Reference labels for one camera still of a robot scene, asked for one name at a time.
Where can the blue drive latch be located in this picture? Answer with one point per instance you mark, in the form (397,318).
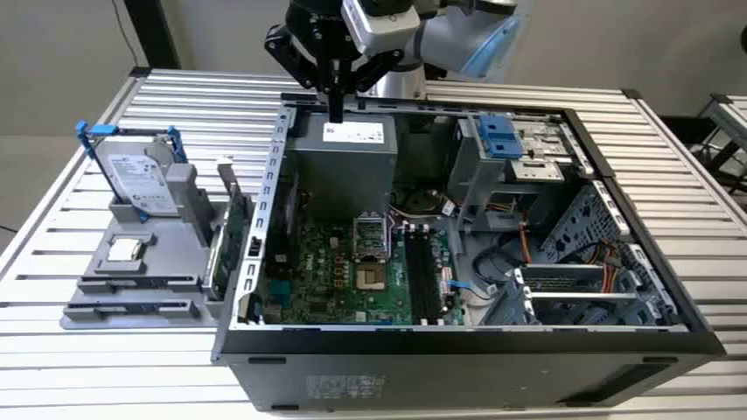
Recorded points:
(499,135)

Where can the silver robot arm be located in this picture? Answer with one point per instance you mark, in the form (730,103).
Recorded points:
(443,39)

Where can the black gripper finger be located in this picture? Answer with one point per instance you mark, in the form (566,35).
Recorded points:
(292,61)
(377,71)

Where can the round black fan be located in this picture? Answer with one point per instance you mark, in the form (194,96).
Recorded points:
(421,202)

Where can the silver CPU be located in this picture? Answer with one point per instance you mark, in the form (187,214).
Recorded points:
(124,250)

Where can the grey metal drive cage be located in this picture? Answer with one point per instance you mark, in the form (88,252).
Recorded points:
(473,175)

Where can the slatted metal side table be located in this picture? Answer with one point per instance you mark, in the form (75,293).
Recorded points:
(726,111)

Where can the grey power supply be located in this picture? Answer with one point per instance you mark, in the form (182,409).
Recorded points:
(344,175)

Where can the metal disk bay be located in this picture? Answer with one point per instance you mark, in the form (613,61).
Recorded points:
(583,296)

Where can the blue expansion slot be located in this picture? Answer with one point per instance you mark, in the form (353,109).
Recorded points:
(280,293)

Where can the green motherboard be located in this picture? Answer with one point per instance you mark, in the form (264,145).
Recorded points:
(327,302)

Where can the CPU socket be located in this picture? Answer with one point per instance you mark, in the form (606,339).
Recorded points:
(370,277)

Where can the black PC case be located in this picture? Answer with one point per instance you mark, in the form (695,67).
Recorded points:
(409,376)

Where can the grey parts rack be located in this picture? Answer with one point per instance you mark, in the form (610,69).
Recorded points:
(170,245)

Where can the green graphics card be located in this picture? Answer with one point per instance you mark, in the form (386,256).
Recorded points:
(234,232)

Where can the hard disk in blue carrier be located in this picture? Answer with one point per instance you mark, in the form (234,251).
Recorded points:
(134,175)

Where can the black upright post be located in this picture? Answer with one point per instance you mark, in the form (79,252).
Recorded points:
(158,39)

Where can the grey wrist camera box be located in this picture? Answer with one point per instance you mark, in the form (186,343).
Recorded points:
(379,26)

